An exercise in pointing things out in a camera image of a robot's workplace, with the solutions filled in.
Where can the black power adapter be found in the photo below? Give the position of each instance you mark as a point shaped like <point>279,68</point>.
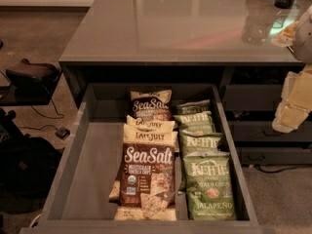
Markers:
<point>62,133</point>

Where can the rear brown Sea Salt chip bag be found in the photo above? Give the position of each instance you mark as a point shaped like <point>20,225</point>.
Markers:
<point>152,105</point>

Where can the rear green Kettle chip bag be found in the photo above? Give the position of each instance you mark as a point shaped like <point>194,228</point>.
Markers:
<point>193,107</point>

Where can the front brown Sea Salt chip bag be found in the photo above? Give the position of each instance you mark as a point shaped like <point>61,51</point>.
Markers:
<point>146,185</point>

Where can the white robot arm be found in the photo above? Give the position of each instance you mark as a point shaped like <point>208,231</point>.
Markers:
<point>301,48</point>

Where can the grey counter cabinet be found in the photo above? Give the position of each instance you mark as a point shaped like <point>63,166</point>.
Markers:
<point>224,42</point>

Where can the open grey top drawer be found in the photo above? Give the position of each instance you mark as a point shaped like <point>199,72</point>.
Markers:
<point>78,199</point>

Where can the brown sea salt chip bag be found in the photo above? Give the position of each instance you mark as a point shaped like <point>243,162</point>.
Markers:
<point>146,185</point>
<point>152,105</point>

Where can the front green Kettle jalapeno bag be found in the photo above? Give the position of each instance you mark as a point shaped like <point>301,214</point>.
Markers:
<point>208,186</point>

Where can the green kettle chip bag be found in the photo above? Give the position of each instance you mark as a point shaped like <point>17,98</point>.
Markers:
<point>193,107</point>
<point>189,144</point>
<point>197,124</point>

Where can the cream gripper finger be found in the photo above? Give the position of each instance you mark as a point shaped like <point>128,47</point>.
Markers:
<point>301,94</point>
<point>292,117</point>

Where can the black white fiducial marker card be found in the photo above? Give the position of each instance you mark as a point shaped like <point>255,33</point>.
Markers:
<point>285,37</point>

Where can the middle Late July chip bag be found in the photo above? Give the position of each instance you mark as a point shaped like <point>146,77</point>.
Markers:
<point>156,126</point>

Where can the black backpack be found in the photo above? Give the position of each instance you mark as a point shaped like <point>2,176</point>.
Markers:
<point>28,166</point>

